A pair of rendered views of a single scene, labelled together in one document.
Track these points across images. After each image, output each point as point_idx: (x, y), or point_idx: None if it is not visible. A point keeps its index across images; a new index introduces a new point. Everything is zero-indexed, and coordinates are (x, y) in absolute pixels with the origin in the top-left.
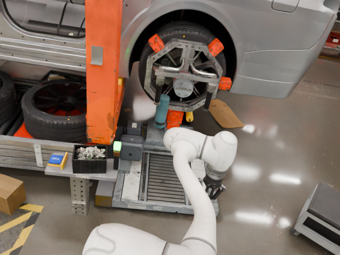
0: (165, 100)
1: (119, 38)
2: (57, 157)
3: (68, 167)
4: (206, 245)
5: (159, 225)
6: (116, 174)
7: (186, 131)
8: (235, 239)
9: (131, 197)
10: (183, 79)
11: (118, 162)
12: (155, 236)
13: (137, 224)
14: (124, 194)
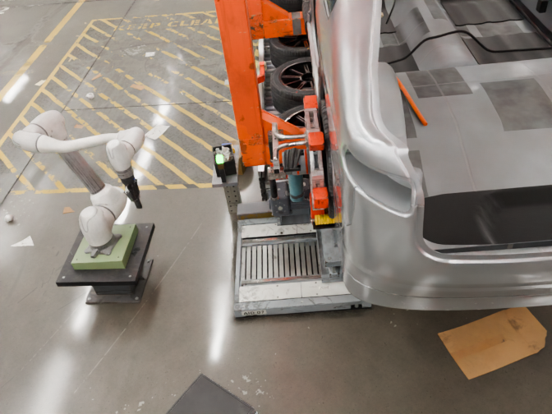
0: None
1: (245, 72)
2: None
3: None
4: (36, 137)
5: (220, 265)
6: (217, 183)
7: (130, 131)
8: (206, 336)
9: (244, 232)
10: None
11: (220, 175)
12: (45, 123)
13: (221, 249)
14: (248, 227)
